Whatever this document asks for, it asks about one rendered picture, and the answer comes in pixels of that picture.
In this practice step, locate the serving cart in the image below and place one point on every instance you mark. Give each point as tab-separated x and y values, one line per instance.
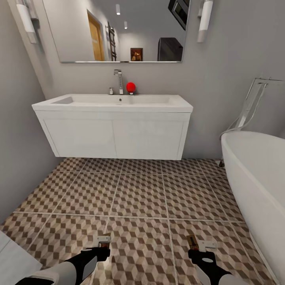
15	262

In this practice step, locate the furniture sink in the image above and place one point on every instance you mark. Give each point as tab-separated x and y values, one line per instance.
124	126

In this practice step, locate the mousetrap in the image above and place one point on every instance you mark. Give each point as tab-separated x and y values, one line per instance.
105	244
192	242

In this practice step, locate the bathtub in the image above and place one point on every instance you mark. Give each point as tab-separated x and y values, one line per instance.
255	168

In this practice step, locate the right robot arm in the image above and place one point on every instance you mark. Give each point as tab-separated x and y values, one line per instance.
207	271

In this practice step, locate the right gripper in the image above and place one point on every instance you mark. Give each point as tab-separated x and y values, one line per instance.
196	254

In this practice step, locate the mirror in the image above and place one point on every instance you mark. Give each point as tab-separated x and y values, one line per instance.
118	31

